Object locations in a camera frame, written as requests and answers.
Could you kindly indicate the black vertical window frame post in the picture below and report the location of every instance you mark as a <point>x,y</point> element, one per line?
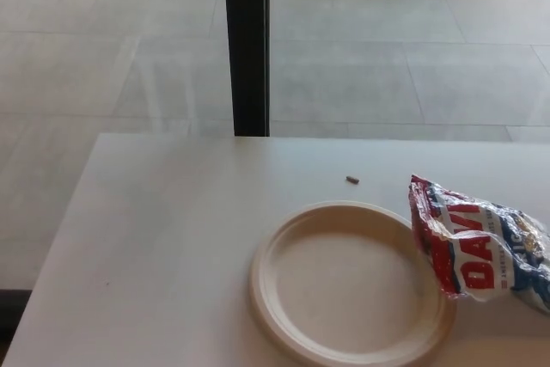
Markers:
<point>248,40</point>

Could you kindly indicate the round cream paper plate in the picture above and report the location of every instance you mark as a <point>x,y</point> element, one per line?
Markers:
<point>344,281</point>

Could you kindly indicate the red white blue seed bag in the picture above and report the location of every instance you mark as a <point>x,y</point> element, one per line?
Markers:
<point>472,255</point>

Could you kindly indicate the single loose sunflower seed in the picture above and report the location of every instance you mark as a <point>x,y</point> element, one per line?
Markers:
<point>352,179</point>

